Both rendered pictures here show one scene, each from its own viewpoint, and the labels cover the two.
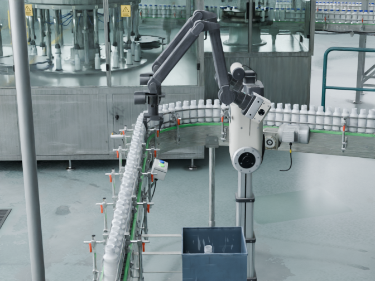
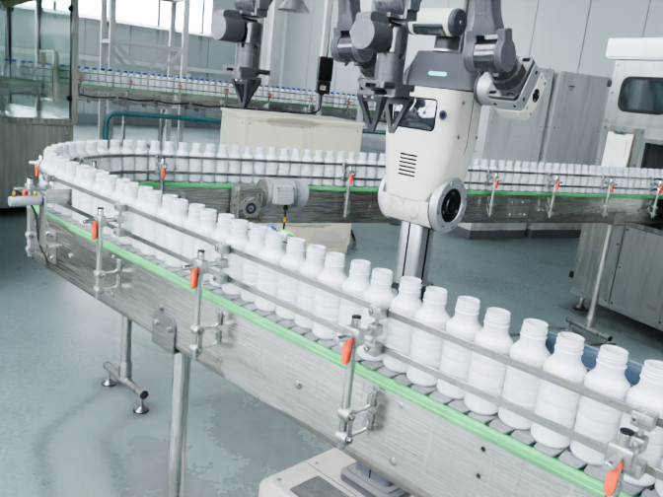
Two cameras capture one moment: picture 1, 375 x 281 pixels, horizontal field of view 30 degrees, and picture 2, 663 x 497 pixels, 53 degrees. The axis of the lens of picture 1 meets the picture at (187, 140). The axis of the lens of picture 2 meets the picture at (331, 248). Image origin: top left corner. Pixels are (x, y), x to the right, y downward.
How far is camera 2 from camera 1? 305 cm
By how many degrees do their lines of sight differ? 45
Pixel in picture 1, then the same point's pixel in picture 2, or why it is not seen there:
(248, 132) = (465, 147)
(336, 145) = (332, 207)
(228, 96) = (509, 53)
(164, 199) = not seen: outside the picture
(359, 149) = (361, 211)
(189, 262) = not seen: hidden behind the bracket
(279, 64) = (30, 135)
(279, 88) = (32, 170)
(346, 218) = not seen: hidden behind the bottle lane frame
